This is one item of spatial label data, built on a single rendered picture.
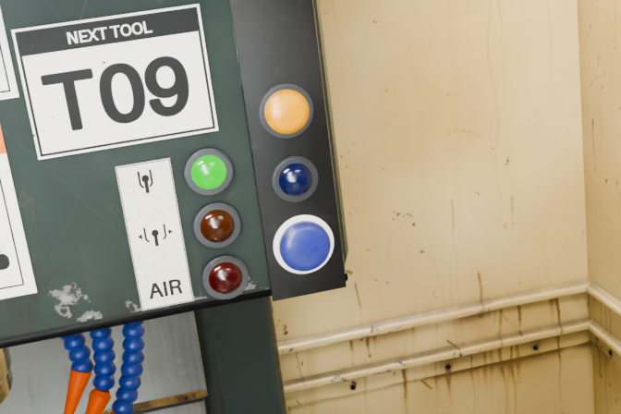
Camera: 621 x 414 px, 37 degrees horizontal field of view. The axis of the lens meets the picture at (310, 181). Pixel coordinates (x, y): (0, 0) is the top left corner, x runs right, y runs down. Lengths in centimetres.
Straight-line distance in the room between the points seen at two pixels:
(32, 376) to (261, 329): 31
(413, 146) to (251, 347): 53
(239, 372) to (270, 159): 83
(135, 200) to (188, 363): 75
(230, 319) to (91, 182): 79
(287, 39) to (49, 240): 17
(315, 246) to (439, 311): 124
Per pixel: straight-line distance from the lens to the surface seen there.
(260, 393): 134
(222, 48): 51
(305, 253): 53
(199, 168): 51
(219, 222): 52
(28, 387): 127
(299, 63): 51
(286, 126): 51
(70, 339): 75
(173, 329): 123
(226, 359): 131
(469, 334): 181
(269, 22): 51
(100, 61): 50
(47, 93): 51
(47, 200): 52
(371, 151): 163
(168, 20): 50
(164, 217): 52
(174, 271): 53
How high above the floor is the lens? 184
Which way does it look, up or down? 16 degrees down
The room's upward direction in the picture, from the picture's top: 7 degrees counter-clockwise
